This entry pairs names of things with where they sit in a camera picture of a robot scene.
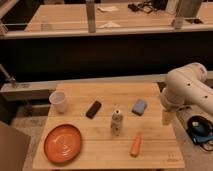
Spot small white bottle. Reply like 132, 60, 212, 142
111, 109, 123, 136

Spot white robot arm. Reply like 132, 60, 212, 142
160, 62, 213, 125

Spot blue sponge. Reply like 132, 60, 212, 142
132, 99, 147, 116

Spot orange carrot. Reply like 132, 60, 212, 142
130, 132, 141, 157

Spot black rectangular block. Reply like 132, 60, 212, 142
86, 101, 102, 119

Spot white paper sheet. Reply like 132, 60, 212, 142
98, 21, 121, 29

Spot orange plate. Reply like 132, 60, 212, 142
43, 124, 82, 164

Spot black devices on far table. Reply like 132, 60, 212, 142
128, 0, 168, 14

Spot white plastic cup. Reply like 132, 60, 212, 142
49, 91, 67, 113

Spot grey metal post right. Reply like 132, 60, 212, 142
171, 0, 203, 29

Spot grey metal post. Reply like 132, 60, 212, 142
171, 0, 203, 29
86, 0, 96, 33

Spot metal clamp on rail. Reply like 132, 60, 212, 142
0, 63, 18, 88

